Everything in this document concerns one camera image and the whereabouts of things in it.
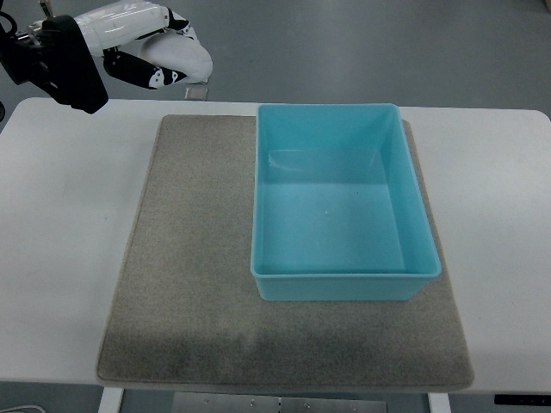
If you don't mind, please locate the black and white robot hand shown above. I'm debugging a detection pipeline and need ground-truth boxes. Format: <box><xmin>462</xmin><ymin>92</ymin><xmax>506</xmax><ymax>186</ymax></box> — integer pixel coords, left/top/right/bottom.
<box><xmin>74</xmin><ymin>1</ymin><xmax>195</xmax><ymax>89</ymax></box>

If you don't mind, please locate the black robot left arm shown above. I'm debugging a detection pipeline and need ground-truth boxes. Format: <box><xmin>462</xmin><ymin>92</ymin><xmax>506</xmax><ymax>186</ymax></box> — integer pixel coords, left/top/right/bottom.
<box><xmin>1</xmin><ymin>12</ymin><xmax>108</xmax><ymax>114</ymax></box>

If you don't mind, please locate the light blue plastic box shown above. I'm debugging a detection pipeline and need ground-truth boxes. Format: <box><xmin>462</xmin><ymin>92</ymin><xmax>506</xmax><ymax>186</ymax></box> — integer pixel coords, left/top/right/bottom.
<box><xmin>251</xmin><ymin>103</ymin><xmax>442</xmax><ymax>301</ymax></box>

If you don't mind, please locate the upper metal floor plate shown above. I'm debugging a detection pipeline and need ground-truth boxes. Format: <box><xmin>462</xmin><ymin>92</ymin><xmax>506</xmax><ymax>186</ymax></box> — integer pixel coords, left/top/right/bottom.
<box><xmin>187</xmin><ymin>77</ymin><xmax>209</xmax><ymax>84</ymax></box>

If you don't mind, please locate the metal floor plate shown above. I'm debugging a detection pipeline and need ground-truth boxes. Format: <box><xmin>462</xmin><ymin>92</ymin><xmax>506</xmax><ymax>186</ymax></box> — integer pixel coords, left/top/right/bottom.
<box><xmin>187</xmin><ymin>77</ymin><xmax>209</xmax><ymax>84</ymax></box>
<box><xmin>184</xmin><ymin>86</ymin><xmax>208</xmax><ymax>102</ymax></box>

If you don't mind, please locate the lower metal floor plate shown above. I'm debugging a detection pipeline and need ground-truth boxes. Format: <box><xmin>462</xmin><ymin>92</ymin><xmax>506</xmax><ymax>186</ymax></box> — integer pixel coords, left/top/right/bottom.
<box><xmin>184</xmin><ymin>86</ymin><xmax>208</xmax><ymax>102</ymax></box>

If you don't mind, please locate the grey felt mat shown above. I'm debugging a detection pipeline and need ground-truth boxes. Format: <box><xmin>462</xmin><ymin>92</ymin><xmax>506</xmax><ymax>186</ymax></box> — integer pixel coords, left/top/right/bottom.
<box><xmin>96</xmin><ymin>115</ymin><xmax>474</xmax><ymax>393</ymax></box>

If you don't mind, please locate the left white table leg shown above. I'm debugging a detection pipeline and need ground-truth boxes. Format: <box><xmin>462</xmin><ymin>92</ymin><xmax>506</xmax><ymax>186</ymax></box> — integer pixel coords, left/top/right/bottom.
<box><xmin>97</xmin><ymin>387</ymin><xmax>124</xmax><ymax>413</ymax></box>

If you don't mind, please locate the white table leg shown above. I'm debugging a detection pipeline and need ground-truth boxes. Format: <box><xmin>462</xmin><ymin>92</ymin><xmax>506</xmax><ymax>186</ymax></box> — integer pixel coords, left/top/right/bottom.
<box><xmin>428</xmin><ymin>393</ymin><xmax>451</xmax><ymax>413</ymax></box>
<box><xmin>97</xmin><ymin>387</ymin><xmax>124</xmax><ymax>413</ymax></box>

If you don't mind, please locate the grey metal table crossbar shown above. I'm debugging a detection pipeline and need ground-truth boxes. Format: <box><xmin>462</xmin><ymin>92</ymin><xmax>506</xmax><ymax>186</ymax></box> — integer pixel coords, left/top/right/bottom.
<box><xmin>171</xmin><ymin>392</ymin><xmax>387</xmax><ymax>413</ymax></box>

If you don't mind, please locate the right white table leg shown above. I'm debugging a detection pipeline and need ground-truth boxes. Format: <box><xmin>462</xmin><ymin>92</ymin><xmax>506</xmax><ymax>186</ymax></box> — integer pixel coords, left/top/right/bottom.
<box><xmin>428</xmin><ymin>393</ymin><xmax>451</xmax><ymax>413</ymax></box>

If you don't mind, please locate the black table control panel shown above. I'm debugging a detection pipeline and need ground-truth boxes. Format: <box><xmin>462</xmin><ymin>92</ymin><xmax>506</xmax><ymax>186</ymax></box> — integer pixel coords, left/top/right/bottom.
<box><xmin>494</xmin><ymin>394</ymin><xmax>551</xmax><ymax>407</ymax></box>

